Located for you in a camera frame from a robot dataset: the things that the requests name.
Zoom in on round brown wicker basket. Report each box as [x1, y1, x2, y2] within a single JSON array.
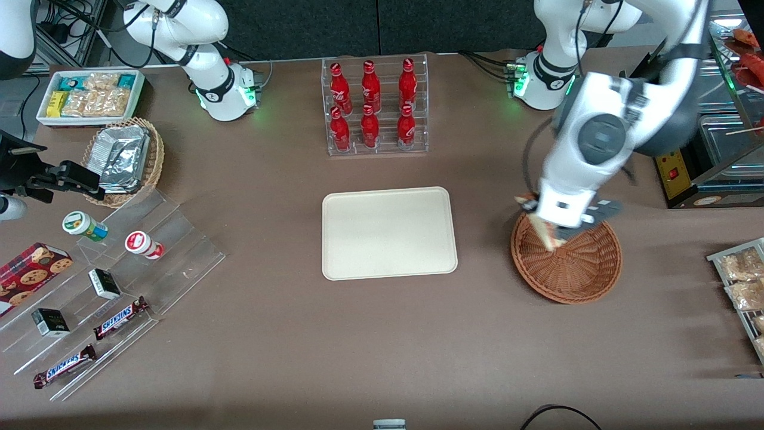
[[510, 210, 623, 305]]

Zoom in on cream plastic tray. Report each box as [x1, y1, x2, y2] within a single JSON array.
[[322, 186, 458, 281]]

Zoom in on clear acrylic stepped stand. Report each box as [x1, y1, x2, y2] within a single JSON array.
[[0, 188, 226, 402]]

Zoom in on black looped table cable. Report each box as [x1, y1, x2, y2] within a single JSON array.
[[519, 405, 603, 430]]

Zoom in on Snickers chocolate bar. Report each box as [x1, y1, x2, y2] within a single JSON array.
[[33, 344, 97, 389], [93, 296, 150, 341]]

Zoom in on small black box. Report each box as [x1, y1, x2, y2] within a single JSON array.
[[88, 268, 122, 300], [31, 308, 70, 338]]

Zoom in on red lid white cup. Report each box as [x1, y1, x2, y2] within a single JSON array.
[[125, 231, 165, 260]]

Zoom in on clear acrylic bottle rack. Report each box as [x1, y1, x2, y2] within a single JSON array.
[[321, 53, 429, 157]]

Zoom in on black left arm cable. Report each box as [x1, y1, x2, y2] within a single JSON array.
[[522, 116, 556, 198]]

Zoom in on oval tan wicker basket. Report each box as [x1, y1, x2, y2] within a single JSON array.
[[81, 117, 165, 208]]

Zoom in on green lid white cup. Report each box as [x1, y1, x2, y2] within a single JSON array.
[[62, 211, 109, 242]]

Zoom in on triangle sandwich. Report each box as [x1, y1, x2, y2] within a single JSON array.
[[528, 212, 565, 252]]

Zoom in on grey wire rack tray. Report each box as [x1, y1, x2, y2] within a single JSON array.
[[707, 238, 764, 365]]

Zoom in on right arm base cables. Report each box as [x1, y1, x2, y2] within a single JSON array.
[[224, 42, 274, 81]]

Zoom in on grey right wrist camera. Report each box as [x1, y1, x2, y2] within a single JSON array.
[[0, 196, 28, 222]]

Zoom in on red cookie box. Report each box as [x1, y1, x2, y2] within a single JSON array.
[[0, 242, 73, 317]]

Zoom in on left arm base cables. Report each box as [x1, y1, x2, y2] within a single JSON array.
[[460, 51, 517, 81]]

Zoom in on black food warmer appliance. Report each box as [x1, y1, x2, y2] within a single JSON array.
[[654, 9, 764, 210]]

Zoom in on red cola bottle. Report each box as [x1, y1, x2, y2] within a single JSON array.
[[397, 104, 417, 150], [399, 58, 417, 111], [330, 107, 352, 152], [330, 62, 353, 115], [362, 60, 381, 114], [361, 105, 380, 149]]

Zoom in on aluminium frame with cables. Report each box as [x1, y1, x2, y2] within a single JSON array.
[[36, 0, 109, 67]]

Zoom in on silver foil packet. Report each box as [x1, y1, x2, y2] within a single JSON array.
[[94, 124, 151, 169], [98, 152, 147, 194]]

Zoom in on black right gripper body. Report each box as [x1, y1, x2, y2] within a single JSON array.
[[0, 131, 50, 198]]

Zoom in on white snack bin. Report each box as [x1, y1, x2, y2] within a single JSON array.
[[36, 69, 146, 128]]

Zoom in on clear cracker bag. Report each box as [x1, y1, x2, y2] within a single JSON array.
[[61, 90, 88, 118], [84, 90, 109, 118], [84, 73, 120, 93], [104, 88, 131, 118]]

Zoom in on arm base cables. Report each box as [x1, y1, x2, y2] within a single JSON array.
[[224, 42, 274, 81], [460, 51, 517, 81]]

